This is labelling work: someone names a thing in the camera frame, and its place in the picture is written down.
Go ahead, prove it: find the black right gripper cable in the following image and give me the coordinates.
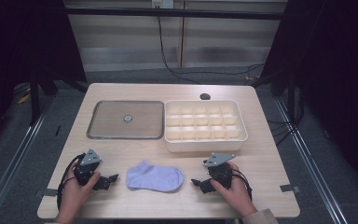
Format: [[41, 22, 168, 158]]
[[231, 169, 254, 201]]

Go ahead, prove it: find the light blue sock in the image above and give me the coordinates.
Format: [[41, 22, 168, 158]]
[[126, 160, 185, 194]]

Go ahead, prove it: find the white wall socket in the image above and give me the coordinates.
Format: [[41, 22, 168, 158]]
[[151, 0, 175, 9]]

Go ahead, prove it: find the black horizontal bar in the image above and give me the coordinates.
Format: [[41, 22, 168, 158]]
[[64, 7, 288, 21]]

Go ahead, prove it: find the bundle of black floor cables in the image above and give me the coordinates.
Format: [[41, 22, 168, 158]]
[[266, 87, 306, 147]]

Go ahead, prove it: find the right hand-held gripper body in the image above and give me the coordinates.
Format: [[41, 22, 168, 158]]
[[203, 152, 236, 190]]

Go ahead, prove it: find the person's right hand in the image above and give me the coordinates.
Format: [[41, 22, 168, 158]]
[[210, 161, 258, 218]]

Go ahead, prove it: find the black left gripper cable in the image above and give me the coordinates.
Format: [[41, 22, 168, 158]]
[[56, 152, 87, 211]]

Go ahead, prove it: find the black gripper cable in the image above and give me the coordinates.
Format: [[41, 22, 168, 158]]
[[56, 152, 87, 211], [231, 169, 254, 201]]

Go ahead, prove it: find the grey tape strip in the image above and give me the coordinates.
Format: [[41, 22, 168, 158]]
[[34, 188, 59, 199], [279, 184, 301, 193]]

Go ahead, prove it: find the black power cable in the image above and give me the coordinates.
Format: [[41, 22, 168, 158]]
[[157, 15, 266, 86]]

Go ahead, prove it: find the black curtain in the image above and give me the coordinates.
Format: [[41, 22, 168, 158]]
[[259, 0, 358, 199], [0, 0, 89, 153]]

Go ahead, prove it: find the person's left hand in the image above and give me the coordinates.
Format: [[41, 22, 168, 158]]
[[57, 161, 102, 218]]

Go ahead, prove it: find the yellow flat item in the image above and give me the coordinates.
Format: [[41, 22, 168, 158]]
[[17, 92, 32, 105]]

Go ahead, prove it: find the black metal stand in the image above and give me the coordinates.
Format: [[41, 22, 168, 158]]
[[28, 66, 59, 127]]

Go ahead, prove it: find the metal floor rail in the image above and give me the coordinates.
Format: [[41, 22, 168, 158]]
[[0, 99, 53, 224], [274, 97, 350, 224]]

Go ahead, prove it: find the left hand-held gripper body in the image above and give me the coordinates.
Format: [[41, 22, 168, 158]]
[[73, 148, 103, 187]]

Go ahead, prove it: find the white divided storage box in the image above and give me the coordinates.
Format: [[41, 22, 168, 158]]
[[163, 99, 249, 153]]

